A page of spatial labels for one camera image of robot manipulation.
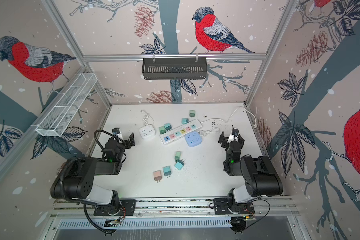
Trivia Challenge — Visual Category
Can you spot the blue square socket cube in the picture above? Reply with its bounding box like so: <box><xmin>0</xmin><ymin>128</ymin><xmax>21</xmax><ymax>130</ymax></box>
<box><xmin>185</xmin><ymin>131</ymin><xmax>202</xmax><ymax>147</ymax></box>

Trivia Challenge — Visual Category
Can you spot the teal plug adapter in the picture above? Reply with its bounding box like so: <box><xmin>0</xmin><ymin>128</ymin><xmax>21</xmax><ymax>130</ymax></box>
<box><xmin>182</xmin><ymin>118</ymin><xmax>189</xmax><ymax>125</ymax></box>
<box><xmin>175</xmin><ymin>160</ymin><xmax>185</xmax><ymax>171</ymax></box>
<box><xmin>163</xmin><ymin>166</ymin><xmax>172</xmax><ymax>177</ymax></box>
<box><xmin>164</xmin><ymin>123</ymin><xmax>172</xmax><ymax>131</ymax></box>

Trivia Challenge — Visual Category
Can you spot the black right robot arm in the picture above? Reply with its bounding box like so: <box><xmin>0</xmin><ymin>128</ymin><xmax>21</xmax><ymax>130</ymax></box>
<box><xmin>218</xmin><ymin>130</ymin><xmax>283</xmax><ymax>214</ymax></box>

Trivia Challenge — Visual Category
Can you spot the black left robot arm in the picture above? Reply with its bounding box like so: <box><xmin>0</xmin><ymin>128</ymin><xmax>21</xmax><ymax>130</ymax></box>
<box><xmin>50</xmin><ymin>128</ymin><xmax>136</xmax><ymax>212</ymax></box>

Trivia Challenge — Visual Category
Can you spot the pink plug adapter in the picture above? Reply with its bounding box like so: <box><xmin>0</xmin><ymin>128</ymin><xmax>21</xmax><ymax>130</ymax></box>
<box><xmin>154</xmin><ymin>170</ymin><xmax>162</xmax><ymax>183</ymax></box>

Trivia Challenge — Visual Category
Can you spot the teal plug adapter by strip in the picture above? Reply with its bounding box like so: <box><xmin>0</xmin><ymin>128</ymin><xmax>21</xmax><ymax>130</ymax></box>
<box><xmin>182</xmin><ymin>118</ymin><xmax>189</xmax><ymax>125</ymax></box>

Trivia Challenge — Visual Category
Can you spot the teal plug adapter front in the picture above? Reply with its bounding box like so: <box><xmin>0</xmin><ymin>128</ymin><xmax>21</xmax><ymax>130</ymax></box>
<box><xmin>163</xmin><ymin>166</ymin><xmax>172</xmax><ymax>177</ymax></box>

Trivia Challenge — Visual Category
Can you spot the white square socket cube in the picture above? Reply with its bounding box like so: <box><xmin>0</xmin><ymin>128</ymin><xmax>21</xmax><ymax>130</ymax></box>
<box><xmin>139</xmin><ymin>125</ymin><xmax>156</xmax><ymax>140</ymax></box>

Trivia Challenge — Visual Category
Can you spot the white multicolour power strip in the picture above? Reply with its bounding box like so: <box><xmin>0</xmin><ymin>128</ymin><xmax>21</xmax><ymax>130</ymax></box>
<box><xmin>160</xmin><ymin>120</ymin><xmax>202</xmax><ymax>145</ymax></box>

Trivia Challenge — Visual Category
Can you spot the white mesh shelf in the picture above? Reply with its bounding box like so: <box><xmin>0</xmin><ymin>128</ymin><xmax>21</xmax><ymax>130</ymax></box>
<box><xmin>36</xmin><ymin>73</ymin><xmax>98</xmax><ymax>137</ymax></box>

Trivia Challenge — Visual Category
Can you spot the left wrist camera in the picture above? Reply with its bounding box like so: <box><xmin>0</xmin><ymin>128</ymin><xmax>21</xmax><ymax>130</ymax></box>
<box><xmin>115</xmin><ymin>133</ymin><xmax>124</xmax><ymax>140</ymax></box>

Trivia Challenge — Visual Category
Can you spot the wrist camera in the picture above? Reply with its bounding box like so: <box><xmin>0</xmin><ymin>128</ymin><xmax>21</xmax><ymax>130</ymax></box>
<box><xmin>229</xmin><ymin>126</ymin><xmax>239</xmax><ymax>142</ymax></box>
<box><xmin>115</xmin><ymin>133</ymin><xmax>124</xmax><ymax>140</ymax></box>

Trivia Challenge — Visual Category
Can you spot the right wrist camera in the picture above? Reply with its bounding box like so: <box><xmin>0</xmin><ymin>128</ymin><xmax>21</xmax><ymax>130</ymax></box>
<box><xmin>229</xmin><ymin>126</ymin><xmax>239</xmax><ymax>142</ymax></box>

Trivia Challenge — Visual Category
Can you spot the white power strip cable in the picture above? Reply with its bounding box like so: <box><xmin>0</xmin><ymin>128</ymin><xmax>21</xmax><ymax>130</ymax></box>
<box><xmin>200</xmin><ymin>105</ymin><xmax>258</xmax><ymax>129</ymax></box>

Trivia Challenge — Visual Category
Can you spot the white blue cube cable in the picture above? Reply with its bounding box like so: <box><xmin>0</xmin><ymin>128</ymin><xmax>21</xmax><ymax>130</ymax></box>
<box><xmin>197</xmin><ymin>127</ymin><xmax>221</xmax><ymax>137</ymax></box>

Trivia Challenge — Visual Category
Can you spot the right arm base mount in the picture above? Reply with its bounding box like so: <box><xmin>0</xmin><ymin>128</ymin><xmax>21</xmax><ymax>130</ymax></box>
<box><xmin>213</xmin><ymin>198</ymin><xmax>255</xmax><ymax>215</ymax></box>

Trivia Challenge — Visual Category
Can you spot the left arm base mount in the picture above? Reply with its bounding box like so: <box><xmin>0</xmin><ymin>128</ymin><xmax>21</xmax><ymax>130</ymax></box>
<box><xmin>94</xmin><ymin>199</ymin><xmax>137</xmax><ymax>217</ymax></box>

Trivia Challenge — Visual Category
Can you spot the black wire basket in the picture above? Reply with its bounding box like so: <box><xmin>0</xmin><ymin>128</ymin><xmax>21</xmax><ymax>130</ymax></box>
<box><xmin>142</xmin><ymin>58</ymin><xmax>208</xmax><ymax>80</ymax></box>

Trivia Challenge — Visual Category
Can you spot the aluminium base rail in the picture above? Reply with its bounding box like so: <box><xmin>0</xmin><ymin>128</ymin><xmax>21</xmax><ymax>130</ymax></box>
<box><xmin>51</xmin><ymin>197</ymin><xmax>300</xmax><ymax>230</ymax></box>

